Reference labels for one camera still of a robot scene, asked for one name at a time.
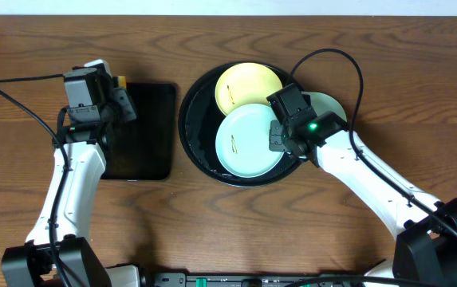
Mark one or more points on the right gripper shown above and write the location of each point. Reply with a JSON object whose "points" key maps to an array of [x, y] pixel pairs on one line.
{"points": [[274, 142]]}

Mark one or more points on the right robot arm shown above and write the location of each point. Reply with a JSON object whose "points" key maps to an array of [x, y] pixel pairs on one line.
{"points": [[423, 227]]}

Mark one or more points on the black rectangular tray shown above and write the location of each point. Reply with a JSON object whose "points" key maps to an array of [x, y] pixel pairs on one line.
{"points": [[143, 147]]}

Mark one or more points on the yellow plate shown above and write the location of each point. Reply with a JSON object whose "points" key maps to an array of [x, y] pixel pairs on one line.
{"points": [[245, 83]]}

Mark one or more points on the mint plate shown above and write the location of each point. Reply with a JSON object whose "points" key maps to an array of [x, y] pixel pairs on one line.
{"points": [[242, 142], [322, 103]]}

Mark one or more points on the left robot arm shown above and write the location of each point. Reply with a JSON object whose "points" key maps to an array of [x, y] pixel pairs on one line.
{"points": [[57, 249]]}

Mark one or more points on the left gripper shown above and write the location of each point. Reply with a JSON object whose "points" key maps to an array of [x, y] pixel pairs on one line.
{"points": [[124, 104]]}

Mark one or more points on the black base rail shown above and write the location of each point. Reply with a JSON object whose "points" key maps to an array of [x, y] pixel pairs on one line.
{"points": [[225, 280]]}

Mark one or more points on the black round tray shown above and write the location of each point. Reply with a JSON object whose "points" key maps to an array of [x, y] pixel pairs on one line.
{"points": [[198, 123]]}

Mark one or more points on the green yellow sponge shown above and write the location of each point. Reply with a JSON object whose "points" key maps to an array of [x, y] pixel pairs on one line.
{"points": [[121, 82]]}

